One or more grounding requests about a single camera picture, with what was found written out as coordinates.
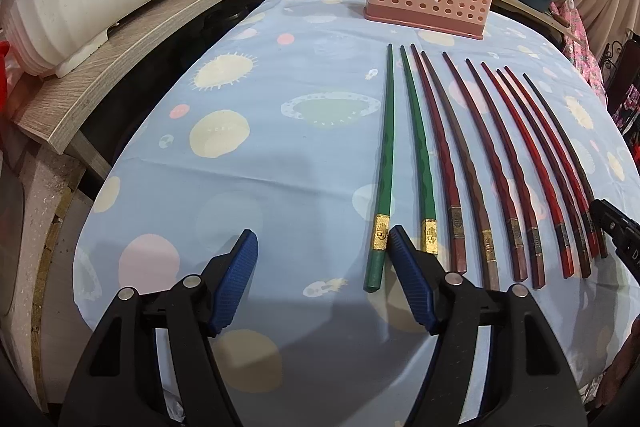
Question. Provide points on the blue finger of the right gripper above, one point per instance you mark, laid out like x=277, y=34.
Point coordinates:
x=624, y=232

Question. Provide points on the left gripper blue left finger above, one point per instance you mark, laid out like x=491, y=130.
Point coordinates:
x=236, y=268

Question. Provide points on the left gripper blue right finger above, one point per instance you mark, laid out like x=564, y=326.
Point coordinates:
x=419, y=274

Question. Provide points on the black brown chopstick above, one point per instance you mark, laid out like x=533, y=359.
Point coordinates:
x=569, y=147

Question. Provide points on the green chopstick gold band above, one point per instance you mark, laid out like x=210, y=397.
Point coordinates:
x=384, y=189
x=427, y=208

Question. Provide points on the dark red chopstick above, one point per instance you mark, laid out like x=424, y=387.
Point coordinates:
x=449, y=183

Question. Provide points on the dark brown chopstick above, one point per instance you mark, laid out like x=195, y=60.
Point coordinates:
x=564, y=216

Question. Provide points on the light blue planet tablecloth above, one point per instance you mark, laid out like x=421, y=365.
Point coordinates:
x=277, y=129

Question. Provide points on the pink floral garment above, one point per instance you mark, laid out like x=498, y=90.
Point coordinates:
x=579, y=52

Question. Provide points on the wooden side shelf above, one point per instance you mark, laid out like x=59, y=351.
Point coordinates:
x=52, y=111

